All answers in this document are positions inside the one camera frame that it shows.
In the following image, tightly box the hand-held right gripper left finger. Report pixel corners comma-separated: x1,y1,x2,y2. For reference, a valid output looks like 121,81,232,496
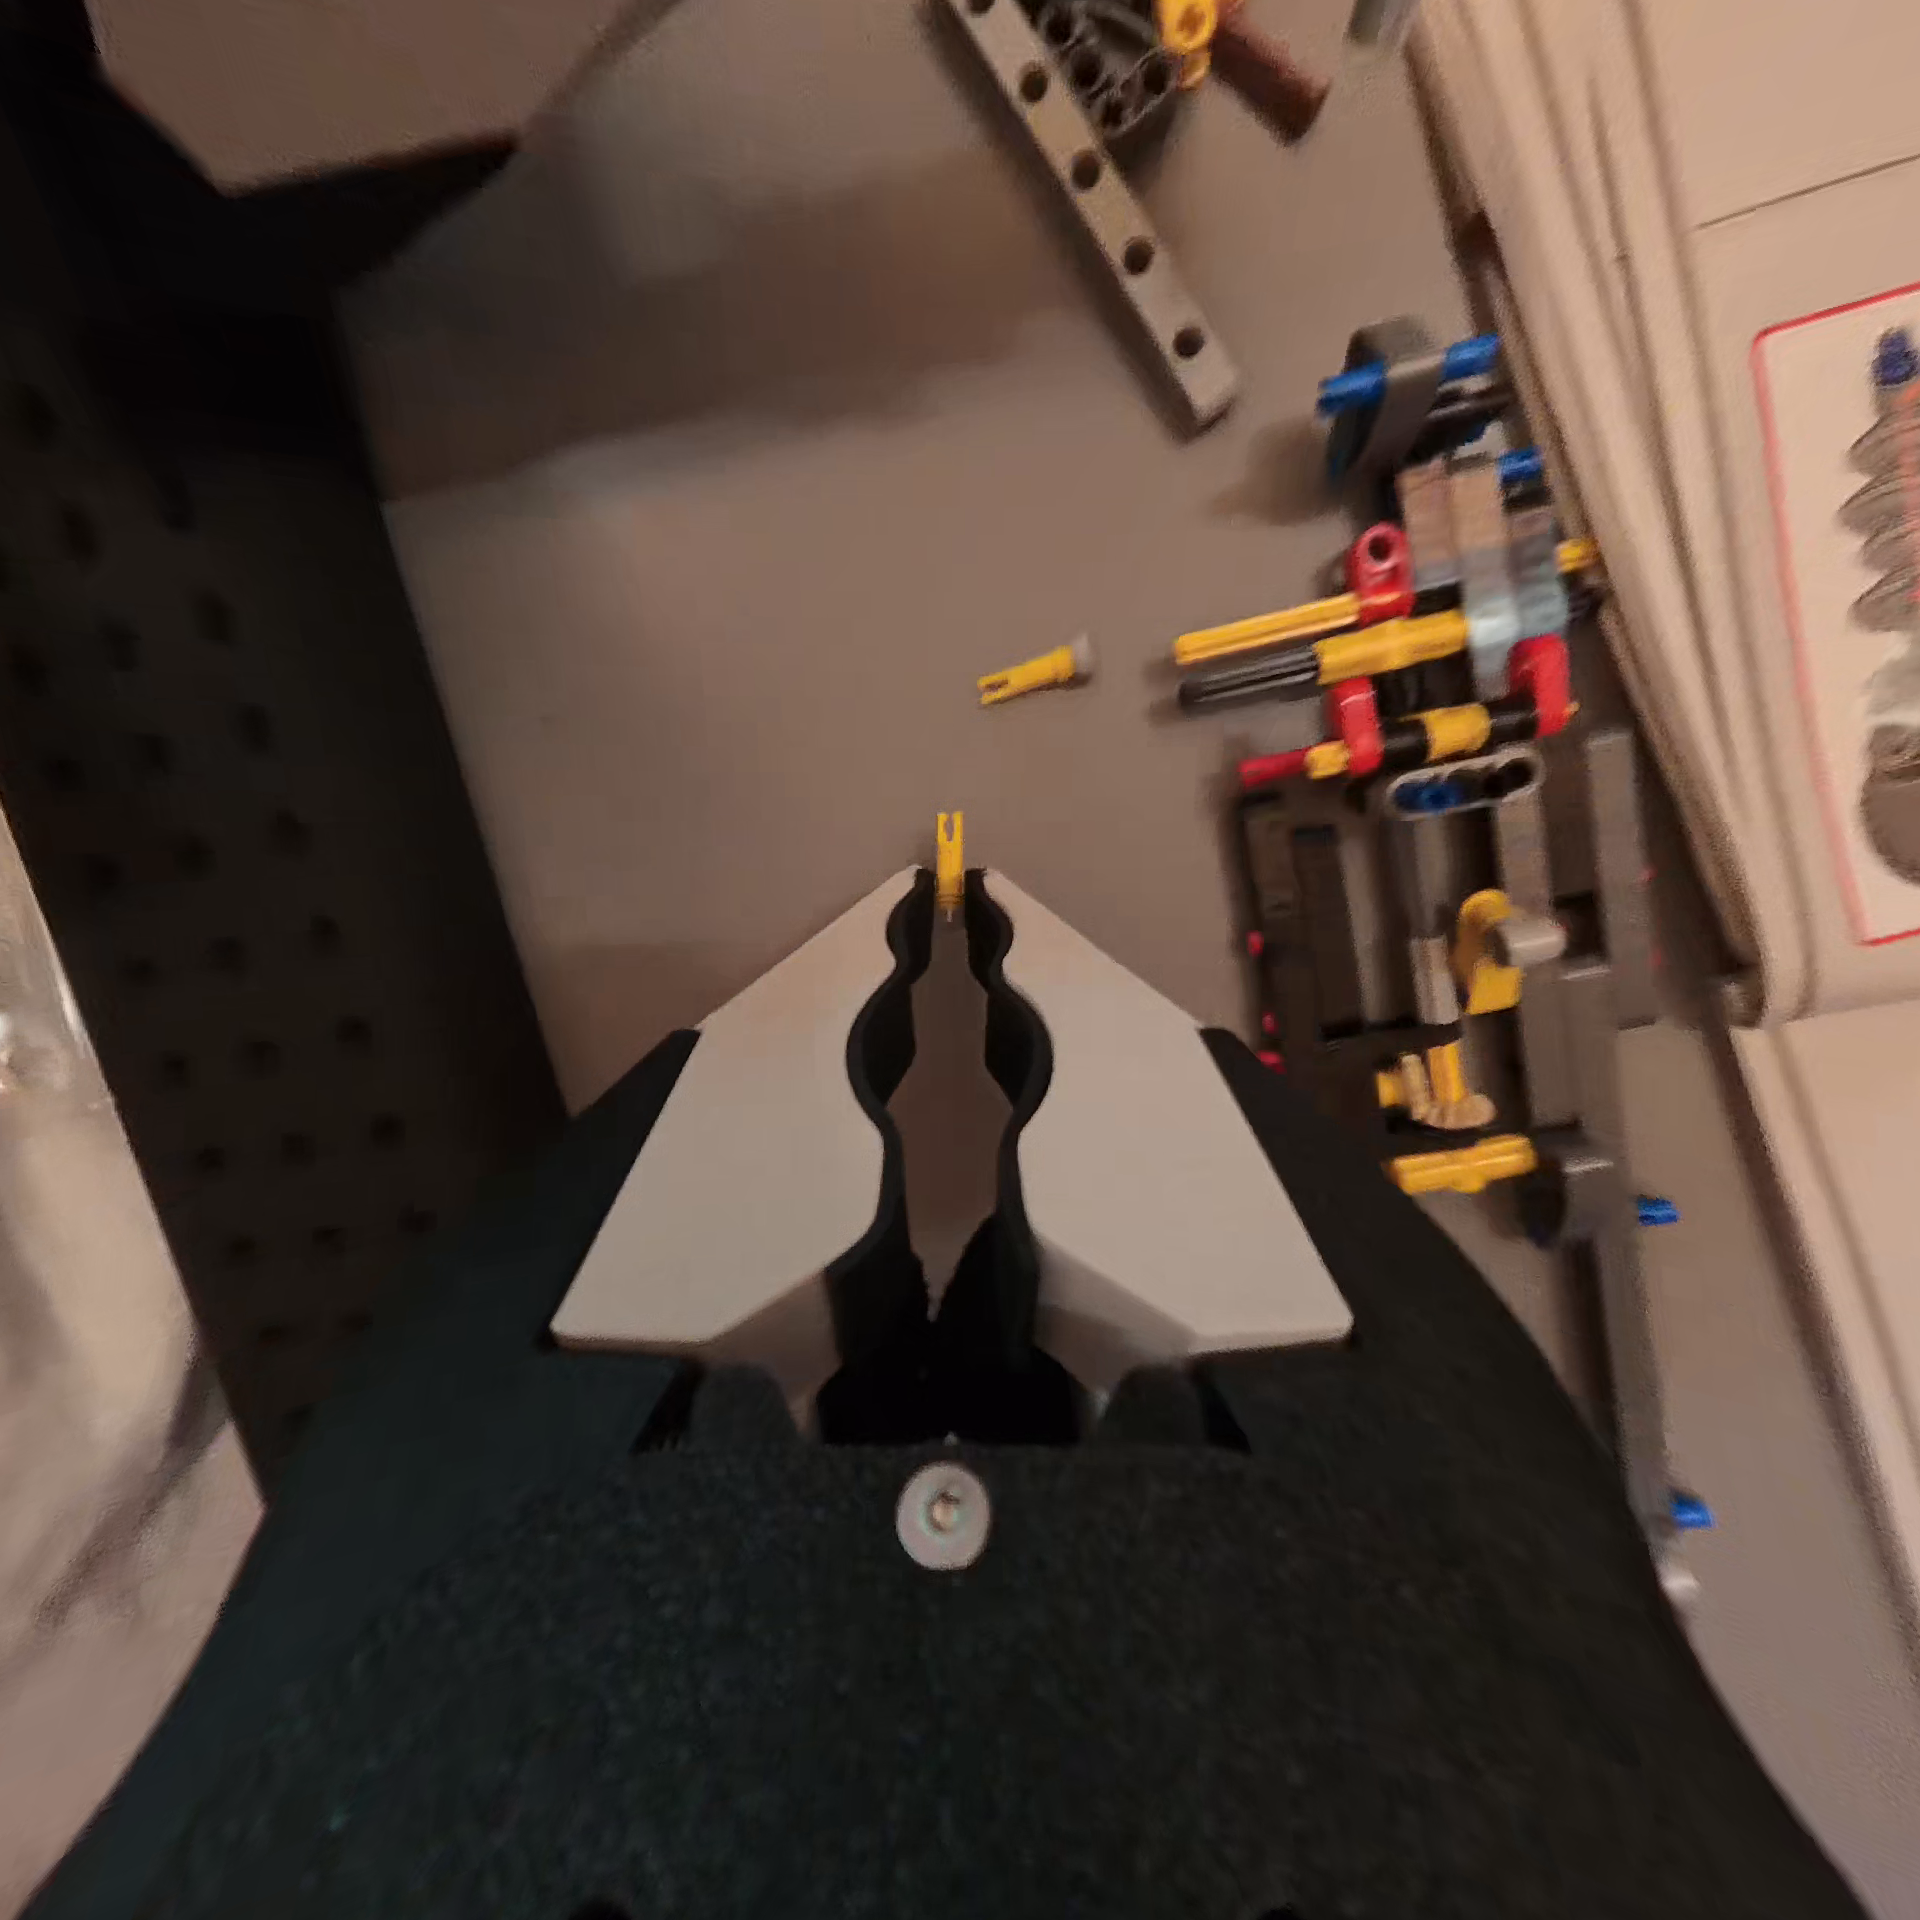
544,867,940,1403

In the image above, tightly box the building instruction booklet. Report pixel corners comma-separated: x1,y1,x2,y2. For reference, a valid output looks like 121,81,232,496
1404,0,1920,1920

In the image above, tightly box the partly built toy chassis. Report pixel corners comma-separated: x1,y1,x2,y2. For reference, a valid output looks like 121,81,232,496
1168,313,1719,1623

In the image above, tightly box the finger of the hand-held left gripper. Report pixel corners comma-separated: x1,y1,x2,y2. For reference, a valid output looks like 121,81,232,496
83,0,650,197

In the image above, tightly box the grey toy beam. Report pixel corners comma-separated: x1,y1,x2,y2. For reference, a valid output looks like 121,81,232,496
944,0,1242,436

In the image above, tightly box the long black toy beam assembly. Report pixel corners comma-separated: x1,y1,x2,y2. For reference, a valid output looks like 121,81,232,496
1020,0,1334,145

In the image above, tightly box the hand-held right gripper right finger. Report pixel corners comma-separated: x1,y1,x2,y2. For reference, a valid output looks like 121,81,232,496
970,868,1361,1395

